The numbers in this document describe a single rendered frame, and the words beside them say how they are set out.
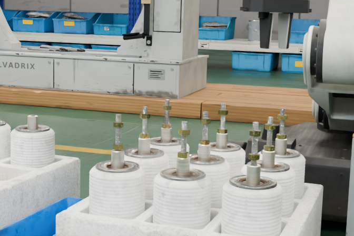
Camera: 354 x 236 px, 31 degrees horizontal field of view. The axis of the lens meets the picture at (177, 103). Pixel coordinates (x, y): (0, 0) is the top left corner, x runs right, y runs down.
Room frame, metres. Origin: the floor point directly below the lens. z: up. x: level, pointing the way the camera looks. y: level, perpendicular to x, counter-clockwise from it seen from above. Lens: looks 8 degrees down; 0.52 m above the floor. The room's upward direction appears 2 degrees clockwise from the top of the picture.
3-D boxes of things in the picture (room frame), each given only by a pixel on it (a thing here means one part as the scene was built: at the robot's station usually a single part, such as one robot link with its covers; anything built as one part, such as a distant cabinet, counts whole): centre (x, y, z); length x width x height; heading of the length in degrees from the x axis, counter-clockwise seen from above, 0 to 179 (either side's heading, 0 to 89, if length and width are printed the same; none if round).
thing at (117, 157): (1.08, 0.10, 0.26); 0.02 x 0.02 x 0.03
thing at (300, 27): (5.88, -1.15, 0.36); 0.50 x 0.38 x 0.21; 163
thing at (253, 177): (1.00, -0.12, 0.26); 0.02 x 0.02 x 0.03
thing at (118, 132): (1.08, 0.10, 0.30); 0.01 x 0.01 x 0.08
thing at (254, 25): (5.93, -0.71, 0.35); 0.16 x 0.15 x 0.19; 73
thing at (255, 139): (1.00, -0.12, 0.31); 0.01 x 0.01 x 0.08
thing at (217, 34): (6.11, -0.31, 0.36); 0.50 x 0.38 x 0.21; 165
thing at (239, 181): (1.00, -0.12, 0.25); 0.08 x 0.08 x 0.01
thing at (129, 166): (1.08, 0.10, 0.25); 0.08 x 0.08 x 0.01
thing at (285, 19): (1.12, -0.18, 0.49); 0.03 x 0.02 x 0.06; 25
